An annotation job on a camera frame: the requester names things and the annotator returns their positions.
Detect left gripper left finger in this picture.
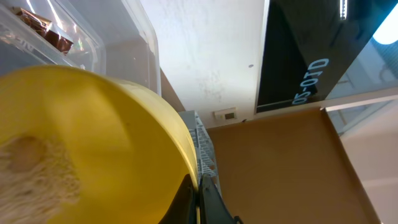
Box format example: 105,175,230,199
159,174,197,224

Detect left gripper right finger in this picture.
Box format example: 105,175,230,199
199,174,244,224

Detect yellow bowl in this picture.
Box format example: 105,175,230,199
1,65,198,223

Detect food scraps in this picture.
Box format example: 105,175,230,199
1,136,80,223

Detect brown snack wrapper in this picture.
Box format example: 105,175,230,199
11,7,73,55

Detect grey dishwasher rack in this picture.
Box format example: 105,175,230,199
179,111,221,194

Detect clear plastic bin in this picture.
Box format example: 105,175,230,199
1,0,161,94

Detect white wall switch box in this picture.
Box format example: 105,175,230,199
213,108,237,120

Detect black wall screen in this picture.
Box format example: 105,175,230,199
256,0,397,113

